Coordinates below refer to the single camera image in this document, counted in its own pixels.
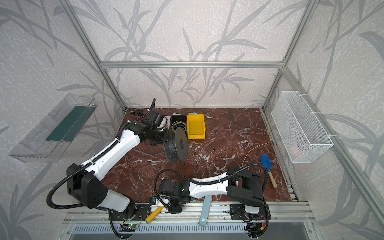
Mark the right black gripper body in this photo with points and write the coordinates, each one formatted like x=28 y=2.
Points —
x=160 y=199

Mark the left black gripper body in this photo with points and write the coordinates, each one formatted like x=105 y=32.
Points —
x=163 y=137

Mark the grey perforated cable spool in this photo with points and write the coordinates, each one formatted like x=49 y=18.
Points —
x=177 y=147

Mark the yellow plastic scoop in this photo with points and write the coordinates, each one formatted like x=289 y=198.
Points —
x=152 y=216

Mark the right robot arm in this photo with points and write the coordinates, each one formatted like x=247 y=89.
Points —
x=245 y=185

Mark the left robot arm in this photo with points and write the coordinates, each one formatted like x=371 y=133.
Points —
x=84 y=182

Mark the white storage bin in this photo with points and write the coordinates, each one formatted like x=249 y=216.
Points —
x=165 y=122

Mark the black storage bin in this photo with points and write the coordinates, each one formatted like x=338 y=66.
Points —
x=178 y=121

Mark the light blue grey bar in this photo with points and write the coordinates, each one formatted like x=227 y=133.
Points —
x=205 y=211

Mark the red black hand tool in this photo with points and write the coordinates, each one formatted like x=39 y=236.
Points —
x=137 y=114

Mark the yellow storage bin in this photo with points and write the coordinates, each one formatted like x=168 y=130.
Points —
x=196 y=129

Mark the green circuit board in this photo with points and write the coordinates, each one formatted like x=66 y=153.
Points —
x=130 y=227

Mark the pink object in basket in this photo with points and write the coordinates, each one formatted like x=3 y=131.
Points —
x=297 y=152

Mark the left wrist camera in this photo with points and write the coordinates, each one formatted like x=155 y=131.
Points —
x=159 y=121

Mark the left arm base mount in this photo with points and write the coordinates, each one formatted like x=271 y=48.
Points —
x=140 y=212

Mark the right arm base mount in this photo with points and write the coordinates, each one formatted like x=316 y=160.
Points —
x=248 y=213

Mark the blue shovel wooden handle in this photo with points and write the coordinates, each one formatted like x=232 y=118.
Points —
x=266 y=162

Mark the clear plastic wall tray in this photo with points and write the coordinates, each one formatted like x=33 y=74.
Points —
x=47 y=142

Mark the white wire mesh basket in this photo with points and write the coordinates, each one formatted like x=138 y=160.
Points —
x=298 y=125

